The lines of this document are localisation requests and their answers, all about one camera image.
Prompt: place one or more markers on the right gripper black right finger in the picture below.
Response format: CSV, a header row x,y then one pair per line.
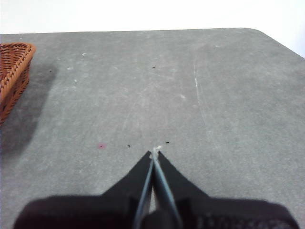
x,y
214,214

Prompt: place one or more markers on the brown woven wicker basket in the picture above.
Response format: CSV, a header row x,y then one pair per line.
x,y
12,76

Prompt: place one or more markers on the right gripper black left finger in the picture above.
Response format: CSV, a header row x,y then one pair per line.
x,y
95,212

